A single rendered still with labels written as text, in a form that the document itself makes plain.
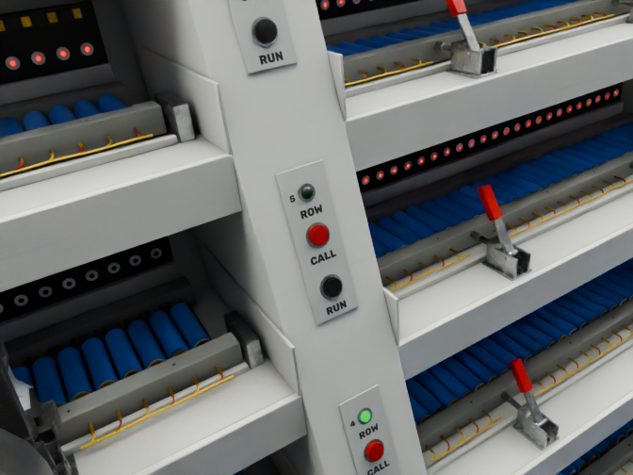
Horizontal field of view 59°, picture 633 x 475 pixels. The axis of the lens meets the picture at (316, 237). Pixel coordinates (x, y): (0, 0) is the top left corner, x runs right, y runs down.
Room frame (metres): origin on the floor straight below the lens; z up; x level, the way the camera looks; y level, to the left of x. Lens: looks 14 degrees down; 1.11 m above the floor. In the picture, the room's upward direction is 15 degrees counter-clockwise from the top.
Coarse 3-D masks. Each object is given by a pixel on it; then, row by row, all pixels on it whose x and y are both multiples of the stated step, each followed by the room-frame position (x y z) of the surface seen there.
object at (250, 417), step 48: (96, 288) 0.51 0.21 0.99; (144, 288) 0.53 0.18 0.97; (240, 288) 0.47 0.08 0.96; (240, 336) 0.44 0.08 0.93; (240, 384) 0.42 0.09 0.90; (288, 384) 0.41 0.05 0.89; (144, 432) 0.38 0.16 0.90; (192, 432) 0.38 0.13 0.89; (240, 432) 0.38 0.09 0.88; (288, 432) 0.40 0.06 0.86
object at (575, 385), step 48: (576, 288) 0.73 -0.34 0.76; (624, 288) 0.71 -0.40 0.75; (528, 336) 0.65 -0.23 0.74; (576, 336) 0.63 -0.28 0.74; (624, 336) 0.65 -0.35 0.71; (432, 384) 0.59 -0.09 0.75; (480, 384) 0.58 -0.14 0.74; (528, 384) 0.53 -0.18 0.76; (576, 384) 0.58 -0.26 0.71; (624, 384) 0.57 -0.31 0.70; (432, 432) 0.52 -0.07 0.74; (480, 432) 0.54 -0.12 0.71; (528, 432) 0.52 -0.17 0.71; (576, 432) 0.52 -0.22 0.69
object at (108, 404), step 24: (168, 360) 0.42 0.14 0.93; (192, 360) 0.42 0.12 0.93; (216, 360) 0.43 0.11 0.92; (240, 360) 0.44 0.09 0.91; (120, 384) 0.40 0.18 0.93; (144, 384) 0.40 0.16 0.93; (168, 384) 0.41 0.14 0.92; (192, 384) 0.42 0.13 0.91; (216, 384) 0.41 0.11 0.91; (72, 408) 0.39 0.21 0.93; (96, 408) 0.38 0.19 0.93; (120, 408) 0.39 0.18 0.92; (168, 408) 0.39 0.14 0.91; (72, 432) 0.38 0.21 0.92
